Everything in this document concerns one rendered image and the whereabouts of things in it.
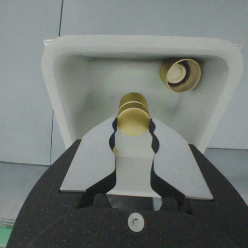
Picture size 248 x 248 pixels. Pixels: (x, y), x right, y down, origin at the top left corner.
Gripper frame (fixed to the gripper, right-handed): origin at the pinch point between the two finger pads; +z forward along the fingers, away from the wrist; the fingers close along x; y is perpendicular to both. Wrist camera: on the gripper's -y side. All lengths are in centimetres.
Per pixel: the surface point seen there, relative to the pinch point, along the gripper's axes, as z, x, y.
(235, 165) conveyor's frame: 4.3, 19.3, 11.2
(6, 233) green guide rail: -5.2, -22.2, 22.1
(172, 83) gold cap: 6.6, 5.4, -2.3
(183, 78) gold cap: 5.9, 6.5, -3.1
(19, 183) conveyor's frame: 3.4, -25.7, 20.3
